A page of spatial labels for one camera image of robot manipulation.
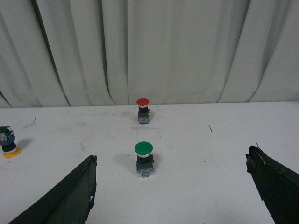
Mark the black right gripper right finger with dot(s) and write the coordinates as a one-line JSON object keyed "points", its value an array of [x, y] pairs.
{"points": [[277, 185]]}

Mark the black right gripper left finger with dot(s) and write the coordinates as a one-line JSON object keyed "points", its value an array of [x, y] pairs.
{"points": [[69, 202]]}

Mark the yellow push button switch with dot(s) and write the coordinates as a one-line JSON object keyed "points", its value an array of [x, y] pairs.
{"points": [[7, 143]]}

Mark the white curtain backdrop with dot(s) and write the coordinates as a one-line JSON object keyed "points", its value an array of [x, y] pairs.
{"points": [[113, 52]]}

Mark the green push button switch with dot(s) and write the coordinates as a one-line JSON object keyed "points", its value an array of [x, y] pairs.
{"points": [[144, 160]]}

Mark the red push button switch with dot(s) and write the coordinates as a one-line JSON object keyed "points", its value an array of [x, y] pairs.
{"points": [[143, 111]]}

